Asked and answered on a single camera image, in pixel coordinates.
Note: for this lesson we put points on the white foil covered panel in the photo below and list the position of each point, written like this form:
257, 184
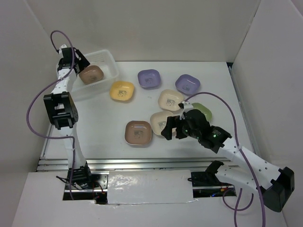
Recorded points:
149, 187

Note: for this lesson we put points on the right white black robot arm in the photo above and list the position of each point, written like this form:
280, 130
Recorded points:
273, 183

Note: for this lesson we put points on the aluminium rail frame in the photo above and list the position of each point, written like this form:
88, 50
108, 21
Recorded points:
101, 127

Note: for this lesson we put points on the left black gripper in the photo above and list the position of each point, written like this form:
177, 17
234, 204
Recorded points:
83, 62

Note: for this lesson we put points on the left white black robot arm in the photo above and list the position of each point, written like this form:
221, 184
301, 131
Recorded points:
63, 115

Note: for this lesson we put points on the cream panda plate upper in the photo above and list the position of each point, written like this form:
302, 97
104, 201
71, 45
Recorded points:
170, 99

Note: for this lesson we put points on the purple panda plate right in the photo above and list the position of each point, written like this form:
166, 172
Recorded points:
187, 84

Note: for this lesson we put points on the cream panda plate lower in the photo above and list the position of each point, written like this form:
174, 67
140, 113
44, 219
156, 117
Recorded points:
158, 121

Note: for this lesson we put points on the purple panda plate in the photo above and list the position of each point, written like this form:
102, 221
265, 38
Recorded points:
149, 79
187, 84

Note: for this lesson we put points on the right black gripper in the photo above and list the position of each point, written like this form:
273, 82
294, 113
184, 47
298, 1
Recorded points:
172, 122

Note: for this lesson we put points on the yellow panda plate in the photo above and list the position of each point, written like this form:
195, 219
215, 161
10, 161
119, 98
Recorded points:
122, 91

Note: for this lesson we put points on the brown panda plate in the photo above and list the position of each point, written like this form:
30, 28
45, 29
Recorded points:
138, 133
91, 74

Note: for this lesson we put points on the cream panda plate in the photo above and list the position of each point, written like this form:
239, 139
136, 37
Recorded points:
170, 99
158, 121

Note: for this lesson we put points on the green panda plate right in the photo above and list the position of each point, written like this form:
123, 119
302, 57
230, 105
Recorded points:
208, 114

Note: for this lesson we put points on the purple panda plate left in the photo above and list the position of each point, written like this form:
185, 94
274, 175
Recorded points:
149, 79

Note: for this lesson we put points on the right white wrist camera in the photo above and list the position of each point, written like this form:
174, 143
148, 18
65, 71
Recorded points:
186, 107

